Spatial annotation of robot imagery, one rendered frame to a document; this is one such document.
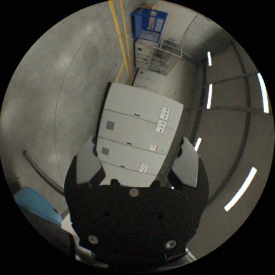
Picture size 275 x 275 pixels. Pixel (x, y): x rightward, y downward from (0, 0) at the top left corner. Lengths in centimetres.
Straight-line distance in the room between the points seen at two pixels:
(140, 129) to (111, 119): 81
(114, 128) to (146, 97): 120
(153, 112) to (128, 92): 84
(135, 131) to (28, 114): 221
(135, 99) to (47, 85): 194
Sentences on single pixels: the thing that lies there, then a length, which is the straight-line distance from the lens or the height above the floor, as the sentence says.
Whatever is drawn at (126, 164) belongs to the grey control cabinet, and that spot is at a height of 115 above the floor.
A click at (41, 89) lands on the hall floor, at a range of 114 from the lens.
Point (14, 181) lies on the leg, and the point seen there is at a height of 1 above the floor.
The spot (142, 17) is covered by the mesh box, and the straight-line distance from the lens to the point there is 330.
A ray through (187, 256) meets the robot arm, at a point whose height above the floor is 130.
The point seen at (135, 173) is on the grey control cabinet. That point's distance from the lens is 287.
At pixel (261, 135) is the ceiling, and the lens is 474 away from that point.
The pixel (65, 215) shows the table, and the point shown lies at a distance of 50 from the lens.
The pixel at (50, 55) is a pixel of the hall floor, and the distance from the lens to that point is 121.
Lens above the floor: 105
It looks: 4 degrees up
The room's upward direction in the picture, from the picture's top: 106 degrees clockwise
